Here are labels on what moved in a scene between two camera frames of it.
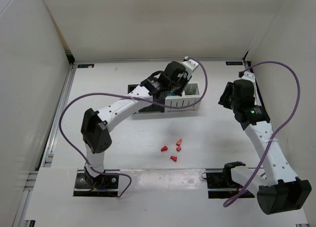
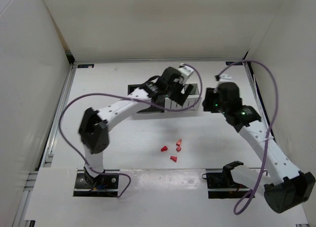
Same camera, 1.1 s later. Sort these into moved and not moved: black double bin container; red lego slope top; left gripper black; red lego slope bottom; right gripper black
Moved: right gripper black; left gripper black
Not moved: black double bin container; red lego slope top; red lego slope bottom
